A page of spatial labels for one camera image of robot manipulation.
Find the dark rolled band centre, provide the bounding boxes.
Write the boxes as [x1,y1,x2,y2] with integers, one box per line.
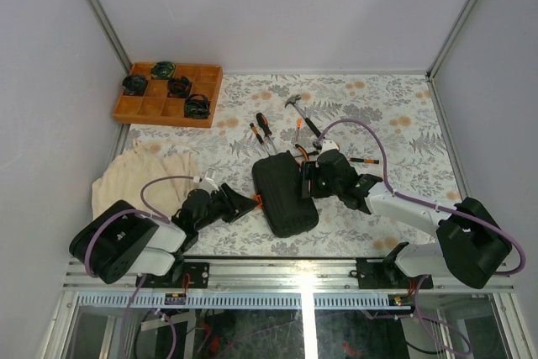
[167,76,192,98]

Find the small black orange screwdriver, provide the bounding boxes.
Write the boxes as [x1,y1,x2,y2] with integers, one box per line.
[249,123,271,156]

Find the black plastic tool case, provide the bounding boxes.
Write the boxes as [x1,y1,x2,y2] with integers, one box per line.
[251,151,319,238]

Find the precision screwdriver orange black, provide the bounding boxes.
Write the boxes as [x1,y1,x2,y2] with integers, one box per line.
[349,157,380,165]

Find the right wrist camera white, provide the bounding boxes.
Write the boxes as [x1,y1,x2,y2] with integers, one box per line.
[318,139,340,154]

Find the steel claw hammer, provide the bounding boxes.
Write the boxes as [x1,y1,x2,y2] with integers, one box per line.
[285,94,321,138]

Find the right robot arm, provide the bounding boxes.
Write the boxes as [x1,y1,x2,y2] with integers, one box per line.
[231,150,514,289]

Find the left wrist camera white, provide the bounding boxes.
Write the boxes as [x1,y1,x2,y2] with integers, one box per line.
[198,168,219,194]

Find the purple cable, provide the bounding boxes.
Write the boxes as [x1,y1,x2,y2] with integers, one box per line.
[83,174,203,279]
[315,119,527,276]

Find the large black orange screwdriver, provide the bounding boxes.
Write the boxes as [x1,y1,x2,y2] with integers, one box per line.
[256,113,278,154]

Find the orange handled pliers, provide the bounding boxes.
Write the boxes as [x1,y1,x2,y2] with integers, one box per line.
[294,144,319,161]

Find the cream cloth bag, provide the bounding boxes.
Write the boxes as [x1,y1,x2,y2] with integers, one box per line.
[92,140,199,218]

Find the floral table cloth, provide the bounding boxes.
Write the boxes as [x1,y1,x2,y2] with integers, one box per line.
[126,75,461,257]

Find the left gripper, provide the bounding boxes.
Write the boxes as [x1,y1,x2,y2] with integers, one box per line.
[197,182,260,232]

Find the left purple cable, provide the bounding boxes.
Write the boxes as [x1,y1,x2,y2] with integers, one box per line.
[83,174,203,279]

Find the dark rolled fabric band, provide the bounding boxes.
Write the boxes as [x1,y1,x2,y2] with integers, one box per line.
[184,93,211,119]

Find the wooden compartment tray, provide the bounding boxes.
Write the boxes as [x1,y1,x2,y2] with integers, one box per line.
[113,62,223,128]

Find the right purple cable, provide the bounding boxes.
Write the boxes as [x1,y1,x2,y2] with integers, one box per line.
[315,119,527,276]

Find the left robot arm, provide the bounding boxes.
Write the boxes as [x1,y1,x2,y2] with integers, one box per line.
[68,184,259,288]

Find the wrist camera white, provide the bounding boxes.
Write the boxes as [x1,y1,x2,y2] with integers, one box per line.
[198,168,219,194]
[318,139,340,154]

